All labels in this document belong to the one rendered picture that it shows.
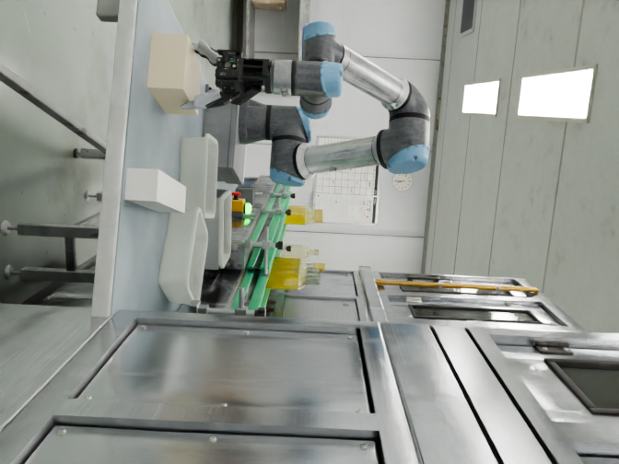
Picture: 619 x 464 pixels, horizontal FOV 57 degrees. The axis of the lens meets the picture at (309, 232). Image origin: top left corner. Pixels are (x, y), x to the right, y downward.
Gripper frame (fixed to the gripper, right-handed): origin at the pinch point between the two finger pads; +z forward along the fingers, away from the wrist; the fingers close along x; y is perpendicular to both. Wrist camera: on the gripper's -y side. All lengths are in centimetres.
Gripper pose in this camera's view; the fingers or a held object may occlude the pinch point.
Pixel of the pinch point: (182, 76)
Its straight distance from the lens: 134.1
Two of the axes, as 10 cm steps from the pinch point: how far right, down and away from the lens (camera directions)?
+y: 0.0, -1.4, -9.9
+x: -0.5, 9.9, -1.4
